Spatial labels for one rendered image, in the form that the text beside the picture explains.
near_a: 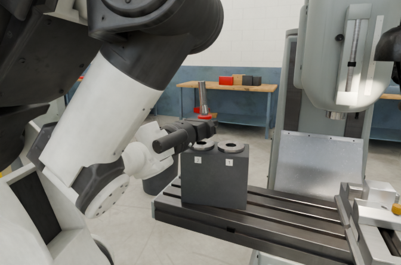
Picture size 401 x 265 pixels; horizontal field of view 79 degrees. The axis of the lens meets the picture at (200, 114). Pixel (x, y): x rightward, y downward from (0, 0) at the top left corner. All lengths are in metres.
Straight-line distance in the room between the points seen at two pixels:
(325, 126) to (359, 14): 0.63
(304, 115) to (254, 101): 3.97
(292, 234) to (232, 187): 0.21
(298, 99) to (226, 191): 0.52
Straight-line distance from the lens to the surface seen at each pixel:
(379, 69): 0.67
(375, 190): 0.82
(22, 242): 0.54
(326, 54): 0.65
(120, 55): 0.28
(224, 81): 4.58
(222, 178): 0.80
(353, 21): 0.62
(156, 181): 2.62
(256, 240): 0.83
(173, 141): 0.59
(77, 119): 0.31
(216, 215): 0.83
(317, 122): 1.15
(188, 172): 0.82
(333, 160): 1.15
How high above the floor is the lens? 1.45
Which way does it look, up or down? 14 degrees down
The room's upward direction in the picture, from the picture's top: straight up
